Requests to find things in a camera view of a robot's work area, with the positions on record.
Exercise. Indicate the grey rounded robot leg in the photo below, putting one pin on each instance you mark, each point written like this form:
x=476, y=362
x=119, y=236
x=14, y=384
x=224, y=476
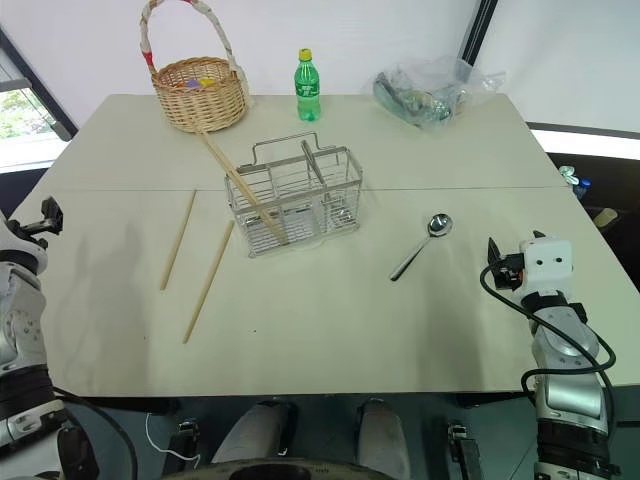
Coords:
x=382, y=440
x=255, y=432

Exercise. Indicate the black table clamp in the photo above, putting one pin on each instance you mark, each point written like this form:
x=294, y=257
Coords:
x=184, y=440
x=462, y=450

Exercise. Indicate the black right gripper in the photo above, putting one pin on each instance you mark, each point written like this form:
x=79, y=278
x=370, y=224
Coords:
x=509, y=272

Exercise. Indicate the black diagonal window frame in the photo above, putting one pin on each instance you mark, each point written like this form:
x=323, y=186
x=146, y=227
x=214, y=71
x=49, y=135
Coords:
x=40, y=95

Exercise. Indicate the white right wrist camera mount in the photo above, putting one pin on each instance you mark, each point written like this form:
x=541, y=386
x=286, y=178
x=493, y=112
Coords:
x=547, y=265

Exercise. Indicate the small blue capped bottle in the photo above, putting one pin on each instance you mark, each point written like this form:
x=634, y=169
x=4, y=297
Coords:
x=583, y=188

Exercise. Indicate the purple piece in basket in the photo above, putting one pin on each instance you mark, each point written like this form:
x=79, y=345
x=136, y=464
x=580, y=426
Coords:
x=192, y=84

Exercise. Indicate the black vertical rail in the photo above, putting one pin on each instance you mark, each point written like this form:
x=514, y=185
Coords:
x=477, y=30

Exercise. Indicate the wooden chopstick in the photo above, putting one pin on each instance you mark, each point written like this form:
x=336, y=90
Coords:
x=208, y=282
x=222, y=156
x=235, y=177
x=178, y=240

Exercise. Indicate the crumpled white wrapper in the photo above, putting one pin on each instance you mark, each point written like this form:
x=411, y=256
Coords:
x=568, y=174

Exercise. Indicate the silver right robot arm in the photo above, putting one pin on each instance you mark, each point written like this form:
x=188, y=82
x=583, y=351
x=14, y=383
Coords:
x=567, y=350

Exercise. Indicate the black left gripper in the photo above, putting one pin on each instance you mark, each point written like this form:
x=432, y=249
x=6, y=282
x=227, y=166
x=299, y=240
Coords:
x=30, y=231

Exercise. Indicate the stainless steel spoon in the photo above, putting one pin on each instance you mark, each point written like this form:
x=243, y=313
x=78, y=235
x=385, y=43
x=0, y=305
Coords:
x=440, y=223

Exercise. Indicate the beige small object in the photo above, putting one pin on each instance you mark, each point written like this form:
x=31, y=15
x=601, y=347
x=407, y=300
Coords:
x=605, y=218

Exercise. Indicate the clear plastic bag with items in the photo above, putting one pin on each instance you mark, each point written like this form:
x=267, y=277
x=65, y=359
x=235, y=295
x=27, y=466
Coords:
x=425, y=95

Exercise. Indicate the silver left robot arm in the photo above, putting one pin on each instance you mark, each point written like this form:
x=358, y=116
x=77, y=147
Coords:
x=20, y=315

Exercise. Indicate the green soda bottle yellow cap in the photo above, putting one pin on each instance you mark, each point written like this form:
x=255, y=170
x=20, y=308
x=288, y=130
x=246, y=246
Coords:
x=307, y=95

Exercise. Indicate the yellow piece in basket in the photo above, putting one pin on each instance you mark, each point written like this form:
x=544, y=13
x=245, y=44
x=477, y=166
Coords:
x=207, y=82

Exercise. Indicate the dark rounded robot torso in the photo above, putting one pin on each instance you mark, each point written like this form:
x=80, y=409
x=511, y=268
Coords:
x=285, y=472

